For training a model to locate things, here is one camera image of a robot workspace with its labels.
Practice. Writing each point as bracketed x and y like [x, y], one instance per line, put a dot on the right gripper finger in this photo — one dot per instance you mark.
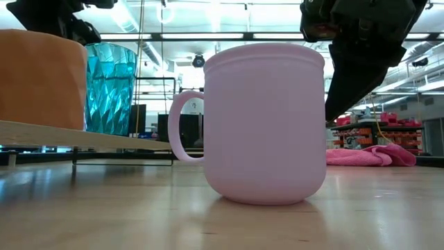
[350, 83]

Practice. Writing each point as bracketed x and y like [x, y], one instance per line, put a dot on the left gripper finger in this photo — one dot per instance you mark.
[85, 34]

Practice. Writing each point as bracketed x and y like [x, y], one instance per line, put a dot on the teal faceted plastic tumbler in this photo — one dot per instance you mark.
[111, 90]

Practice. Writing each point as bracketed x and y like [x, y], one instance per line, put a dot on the orange mug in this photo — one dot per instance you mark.
[41, 80]

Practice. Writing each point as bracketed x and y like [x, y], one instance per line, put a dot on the pale pink mug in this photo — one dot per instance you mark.
[263, 125]

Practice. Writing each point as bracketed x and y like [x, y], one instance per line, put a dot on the rack with red bins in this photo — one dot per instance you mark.
[399, 133]

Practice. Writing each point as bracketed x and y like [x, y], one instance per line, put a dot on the pink microfibre cloth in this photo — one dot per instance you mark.
[374, 157]

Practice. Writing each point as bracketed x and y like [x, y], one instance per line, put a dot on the black monitor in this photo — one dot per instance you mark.
[138, 119]
[190, 128]

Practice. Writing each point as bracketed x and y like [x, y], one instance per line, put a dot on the black rig beam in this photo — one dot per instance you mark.
[201, 36]

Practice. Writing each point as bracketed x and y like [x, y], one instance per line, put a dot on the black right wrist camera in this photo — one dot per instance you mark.
[315, 21]

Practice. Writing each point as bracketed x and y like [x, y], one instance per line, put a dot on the wooden shelf with black frame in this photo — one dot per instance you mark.
[69, 137]

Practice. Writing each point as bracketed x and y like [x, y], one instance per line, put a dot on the black round rig camera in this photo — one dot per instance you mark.
[198, 61]

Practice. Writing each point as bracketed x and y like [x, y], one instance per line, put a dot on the black metal table frame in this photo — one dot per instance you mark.
[41, 158]

